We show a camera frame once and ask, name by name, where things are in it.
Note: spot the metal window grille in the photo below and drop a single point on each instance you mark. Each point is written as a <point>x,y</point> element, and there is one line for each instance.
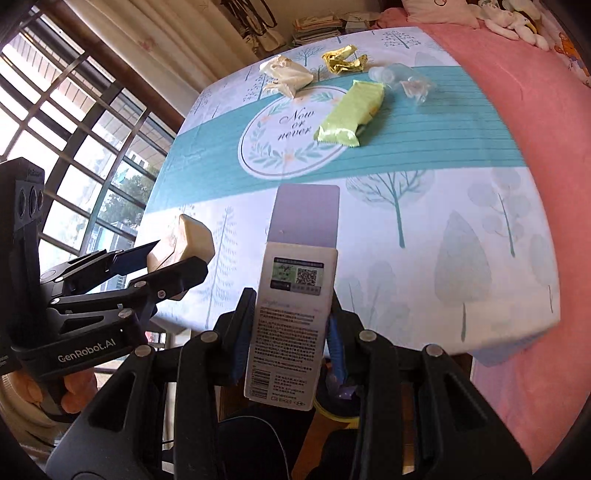
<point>83,152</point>

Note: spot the tree print tablecloth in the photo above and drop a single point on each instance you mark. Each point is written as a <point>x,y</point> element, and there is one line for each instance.
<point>415,230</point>

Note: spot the hanging bag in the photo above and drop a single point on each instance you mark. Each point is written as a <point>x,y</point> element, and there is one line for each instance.
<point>258,23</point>

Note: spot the white crumpled paper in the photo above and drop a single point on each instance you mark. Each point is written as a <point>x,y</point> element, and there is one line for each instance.
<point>286,76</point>

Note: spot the person's left hand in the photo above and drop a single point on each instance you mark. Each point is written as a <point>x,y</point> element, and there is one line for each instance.
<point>79,390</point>

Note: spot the beige cap block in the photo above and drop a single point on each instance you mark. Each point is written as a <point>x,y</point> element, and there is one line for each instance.
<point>194,240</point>

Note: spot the cream curtain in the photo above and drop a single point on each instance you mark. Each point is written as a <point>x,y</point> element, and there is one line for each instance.
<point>175,41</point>

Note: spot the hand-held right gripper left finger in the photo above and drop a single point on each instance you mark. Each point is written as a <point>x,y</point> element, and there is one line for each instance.
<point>240,350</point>

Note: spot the light green snack packet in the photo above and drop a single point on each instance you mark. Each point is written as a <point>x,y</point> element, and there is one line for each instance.
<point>353,110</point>

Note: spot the white plush toy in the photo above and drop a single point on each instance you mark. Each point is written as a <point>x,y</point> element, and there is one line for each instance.
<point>512,21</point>

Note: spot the white purple cosmetic tube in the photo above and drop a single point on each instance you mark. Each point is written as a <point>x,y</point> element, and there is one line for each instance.
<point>291,323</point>

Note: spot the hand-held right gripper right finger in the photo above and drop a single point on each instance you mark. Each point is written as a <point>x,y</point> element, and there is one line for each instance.
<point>335,350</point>

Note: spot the cartoon print blanket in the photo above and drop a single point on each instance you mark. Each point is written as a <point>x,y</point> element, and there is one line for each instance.
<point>572,55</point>

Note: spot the crushed clear plastic bottle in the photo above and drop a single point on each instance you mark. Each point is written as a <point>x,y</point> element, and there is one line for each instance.
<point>406,81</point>

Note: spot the pink pillow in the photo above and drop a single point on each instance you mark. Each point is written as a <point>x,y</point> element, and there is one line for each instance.
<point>438,11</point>

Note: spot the stack of books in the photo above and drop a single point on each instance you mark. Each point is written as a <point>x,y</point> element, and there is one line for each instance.
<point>318,27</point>

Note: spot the pink bed sheet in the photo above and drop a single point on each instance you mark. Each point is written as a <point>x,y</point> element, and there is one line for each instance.
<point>554,161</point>

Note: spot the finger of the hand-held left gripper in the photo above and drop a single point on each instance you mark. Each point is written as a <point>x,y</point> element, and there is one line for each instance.
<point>134,258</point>
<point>184,274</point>

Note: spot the yellow crumpled wrapper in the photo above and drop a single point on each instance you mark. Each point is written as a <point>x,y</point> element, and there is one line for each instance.
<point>341,60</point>

